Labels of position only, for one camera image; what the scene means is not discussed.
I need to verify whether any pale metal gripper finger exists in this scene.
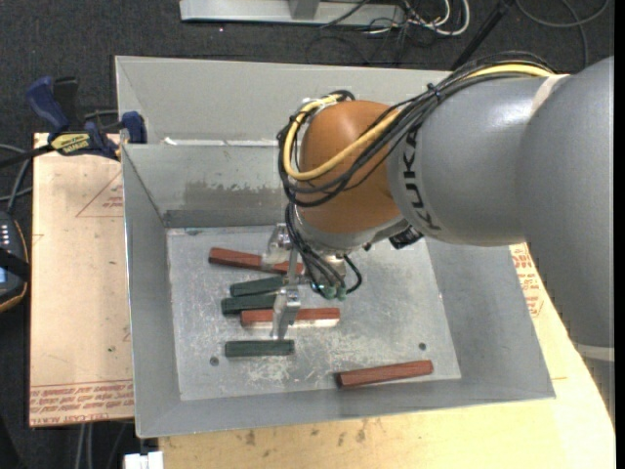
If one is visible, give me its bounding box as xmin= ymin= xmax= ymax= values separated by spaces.
xmin=262 ymin=222 xmax=295 ymax=270
xmin=270 ymin=285 xmax=303 ymax=340

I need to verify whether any red-brown flat block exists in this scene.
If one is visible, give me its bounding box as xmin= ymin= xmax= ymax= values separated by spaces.
xmin=239 ymin=306 xmax=342 ymax=328
xmin=333 ymin=359 xmax=436 ymax=390
xmin=208 ymin=246 xmax=305 ymax=277

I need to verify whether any dark green flat block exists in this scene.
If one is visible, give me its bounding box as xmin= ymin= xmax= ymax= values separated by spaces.
xmin=220 ymin=293 xmax=279 ymax=317
xmin=229 ymin=275 xmax=288 ymax=298
xmin=224 ymin=339 xmax=297 ymax=360

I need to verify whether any grey metal bin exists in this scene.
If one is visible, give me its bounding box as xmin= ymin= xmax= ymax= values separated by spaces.
xmin=114 ymin=55 xmax=557 ymax=440

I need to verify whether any brown cardboard board red print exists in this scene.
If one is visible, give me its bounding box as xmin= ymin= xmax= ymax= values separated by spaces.
xmin=28 ymin=132 xmax=547 ymax=429

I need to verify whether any black cylinder on white bracket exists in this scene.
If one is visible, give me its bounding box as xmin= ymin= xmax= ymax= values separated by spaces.
xmin=388 ymin=225 xmax=425 ymax=251

